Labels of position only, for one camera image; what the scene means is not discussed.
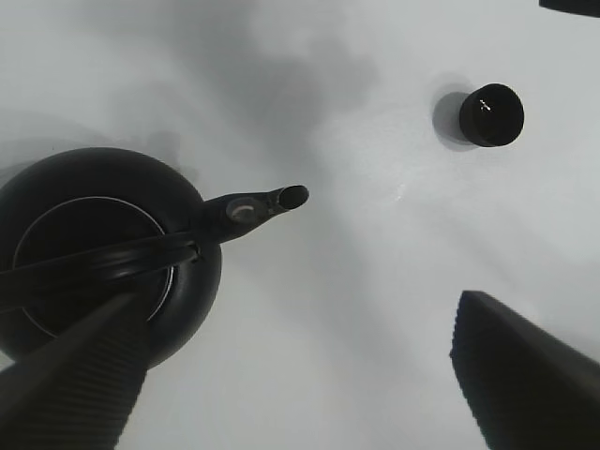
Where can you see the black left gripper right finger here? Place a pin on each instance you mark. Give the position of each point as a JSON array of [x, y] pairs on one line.
[[526, 389]]

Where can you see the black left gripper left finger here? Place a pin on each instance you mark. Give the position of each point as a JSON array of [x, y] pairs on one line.
[[78, 391]]

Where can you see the small black teacup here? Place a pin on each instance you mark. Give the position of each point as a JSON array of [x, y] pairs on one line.
[[491, 116]]

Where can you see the black teapot with handle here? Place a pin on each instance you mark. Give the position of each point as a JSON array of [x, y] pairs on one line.
[[83, 225]]

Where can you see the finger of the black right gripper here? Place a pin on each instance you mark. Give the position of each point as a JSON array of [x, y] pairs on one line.
[[588, 8]]

